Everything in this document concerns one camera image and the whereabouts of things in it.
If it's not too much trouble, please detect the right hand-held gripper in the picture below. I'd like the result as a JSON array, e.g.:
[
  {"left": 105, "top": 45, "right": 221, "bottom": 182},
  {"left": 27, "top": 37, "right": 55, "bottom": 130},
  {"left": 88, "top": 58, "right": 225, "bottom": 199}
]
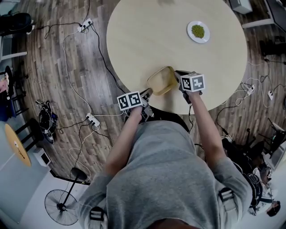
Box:
[{"left": 173, "top": 70, "right": 206, "bottom": 105}]

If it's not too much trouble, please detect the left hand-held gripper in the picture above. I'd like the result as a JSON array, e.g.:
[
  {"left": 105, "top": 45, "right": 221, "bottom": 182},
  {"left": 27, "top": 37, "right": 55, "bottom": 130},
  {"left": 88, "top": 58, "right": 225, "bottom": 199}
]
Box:
[{"left": 117, "top": 88, "right": 155, "bottom": 123}]

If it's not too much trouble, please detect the yellow square small container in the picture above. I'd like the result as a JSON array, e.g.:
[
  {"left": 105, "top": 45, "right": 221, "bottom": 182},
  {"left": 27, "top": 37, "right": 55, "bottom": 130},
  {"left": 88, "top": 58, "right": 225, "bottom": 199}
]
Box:
[{"left": 146, "top": 65, "right": 179, "bottom": 97}]

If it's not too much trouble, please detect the white round small container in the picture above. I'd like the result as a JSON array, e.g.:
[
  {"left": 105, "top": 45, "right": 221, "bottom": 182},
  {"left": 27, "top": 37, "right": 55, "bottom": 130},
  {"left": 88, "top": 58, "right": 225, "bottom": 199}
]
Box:
[{"left": 186, "top": 20, "right": 210, "bottom": 43}]

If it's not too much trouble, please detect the person's right forearm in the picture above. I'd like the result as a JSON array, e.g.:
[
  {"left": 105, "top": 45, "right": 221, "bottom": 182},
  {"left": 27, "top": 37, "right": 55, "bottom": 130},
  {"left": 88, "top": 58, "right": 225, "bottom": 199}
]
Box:
[{"left": 187, "top": 90, "right": 228, "bottom": 168}]

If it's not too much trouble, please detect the person's left forearm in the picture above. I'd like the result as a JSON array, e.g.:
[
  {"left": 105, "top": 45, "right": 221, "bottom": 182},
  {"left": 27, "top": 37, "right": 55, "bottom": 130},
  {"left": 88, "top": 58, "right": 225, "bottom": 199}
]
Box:
[{"left": 104, "top": 105, "right": 145, "bottom": 176}]

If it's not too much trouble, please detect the green food pile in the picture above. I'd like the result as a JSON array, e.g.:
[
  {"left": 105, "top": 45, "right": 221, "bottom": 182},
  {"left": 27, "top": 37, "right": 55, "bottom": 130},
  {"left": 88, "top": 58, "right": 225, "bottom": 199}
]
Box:
[{"left": 191, "top": 24, "right": 206, "bottom": 38}]

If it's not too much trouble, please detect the grey sweatshirt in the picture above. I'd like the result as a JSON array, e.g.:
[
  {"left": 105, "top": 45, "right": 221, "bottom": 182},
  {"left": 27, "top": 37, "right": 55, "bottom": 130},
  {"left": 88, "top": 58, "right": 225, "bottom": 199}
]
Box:
[{"left": 75, "top": 120, "right": 253, "bottom": 229}]

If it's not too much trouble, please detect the white box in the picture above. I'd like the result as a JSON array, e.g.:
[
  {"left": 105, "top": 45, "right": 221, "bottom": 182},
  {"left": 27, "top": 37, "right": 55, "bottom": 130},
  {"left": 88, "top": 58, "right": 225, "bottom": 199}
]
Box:
[{"left": 228, "top": 0, "right": 253, "bottom": 15}]

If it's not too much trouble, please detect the black equipment bundle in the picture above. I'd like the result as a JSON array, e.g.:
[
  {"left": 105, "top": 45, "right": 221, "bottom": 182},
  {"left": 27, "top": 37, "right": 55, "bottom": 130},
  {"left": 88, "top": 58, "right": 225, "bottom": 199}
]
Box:
[{"left": 35, "top": 100, "right": 59, "bottom": 144}]

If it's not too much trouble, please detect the small round yellow table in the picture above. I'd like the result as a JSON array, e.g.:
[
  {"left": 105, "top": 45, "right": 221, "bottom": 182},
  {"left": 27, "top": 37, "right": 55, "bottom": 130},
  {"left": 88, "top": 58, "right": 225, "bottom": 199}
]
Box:
[{"left": 4, "top": 123, "right": 32, "bottom": 167}]

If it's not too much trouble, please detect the black standing fan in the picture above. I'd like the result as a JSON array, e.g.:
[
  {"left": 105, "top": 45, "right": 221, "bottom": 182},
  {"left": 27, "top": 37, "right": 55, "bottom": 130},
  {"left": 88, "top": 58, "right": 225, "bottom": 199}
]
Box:
[{"left": 44, "top": 167, "right": 88, "bottom": 226}]

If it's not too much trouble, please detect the black cable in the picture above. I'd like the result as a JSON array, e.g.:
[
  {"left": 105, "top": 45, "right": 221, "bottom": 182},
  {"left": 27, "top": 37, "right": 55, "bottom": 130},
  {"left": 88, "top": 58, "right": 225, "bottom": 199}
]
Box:
[{"left": 35, "top": 0, "right": 127, "bottom": 94}]

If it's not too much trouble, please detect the white cable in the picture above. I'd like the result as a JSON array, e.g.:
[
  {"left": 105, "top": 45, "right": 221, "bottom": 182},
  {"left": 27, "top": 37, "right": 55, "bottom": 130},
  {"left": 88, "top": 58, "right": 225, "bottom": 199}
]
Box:
[{"left": 61, "top": 28, "right": 125, "bottom": 118}]

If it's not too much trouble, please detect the grey shoulder strap buckle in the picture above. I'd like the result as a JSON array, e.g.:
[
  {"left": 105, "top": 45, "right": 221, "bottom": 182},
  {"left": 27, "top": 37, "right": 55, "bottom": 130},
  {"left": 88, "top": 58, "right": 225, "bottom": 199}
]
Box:
[
  {"left": 89, "top": 206, "right": 105, "bottom": 222},
  {"left": 218, "top": 187, "right": 235, "bottom": 203}
]

